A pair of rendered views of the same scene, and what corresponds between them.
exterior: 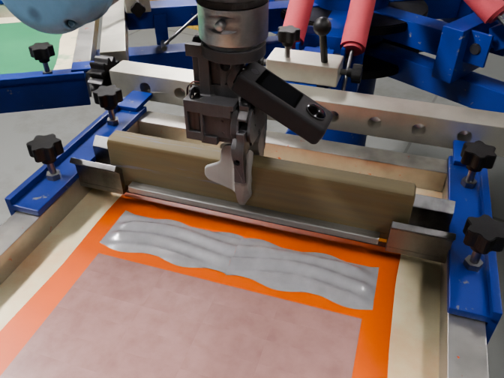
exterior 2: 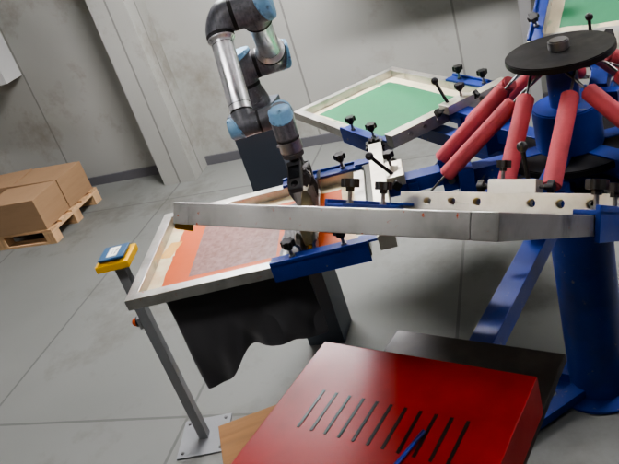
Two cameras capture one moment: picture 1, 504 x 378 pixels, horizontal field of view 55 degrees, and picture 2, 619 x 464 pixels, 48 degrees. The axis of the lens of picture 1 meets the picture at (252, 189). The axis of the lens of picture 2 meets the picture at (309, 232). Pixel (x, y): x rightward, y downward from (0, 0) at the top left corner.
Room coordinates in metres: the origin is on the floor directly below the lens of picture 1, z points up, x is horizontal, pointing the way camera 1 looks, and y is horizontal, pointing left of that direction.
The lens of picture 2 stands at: (0.23, -2.05, 2.00)
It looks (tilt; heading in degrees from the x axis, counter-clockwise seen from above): 27 degrees down; 83
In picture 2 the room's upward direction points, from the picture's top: 18 degrees counter-clockwise
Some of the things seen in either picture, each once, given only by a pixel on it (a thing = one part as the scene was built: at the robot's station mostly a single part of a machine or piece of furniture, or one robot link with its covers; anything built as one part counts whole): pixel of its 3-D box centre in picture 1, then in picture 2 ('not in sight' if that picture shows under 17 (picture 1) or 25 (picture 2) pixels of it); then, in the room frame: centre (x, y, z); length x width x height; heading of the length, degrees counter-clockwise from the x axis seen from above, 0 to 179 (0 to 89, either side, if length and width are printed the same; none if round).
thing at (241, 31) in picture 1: (232, 22); (289, 145); (0.52, 0.02, 1.23); 0.08 x 0.08 x 0.05
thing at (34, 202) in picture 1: (89, 161); (323, 179); (0.63, 0.25, 0.98); 0.30 x 0.05 x 0.07; 162
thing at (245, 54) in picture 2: not in sight; (241, 66); (0.52, 0.70, 1.37); 0.13 x 0.12 x 0.14; 169
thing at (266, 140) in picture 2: not in sight; (295, 228); (0.52, 0.70, 0.60); 0.18 x 0.18 x 1.20; 61
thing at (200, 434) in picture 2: not in sight; (163, 353); (-0.18, 0.35, 0.48); 0.22 x 0.22 x 0.96; 72
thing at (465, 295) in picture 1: (464, 236); (321, 258); (0.46, -0.27, 0.98); 0.30 x 0.05 x 0.07; 162
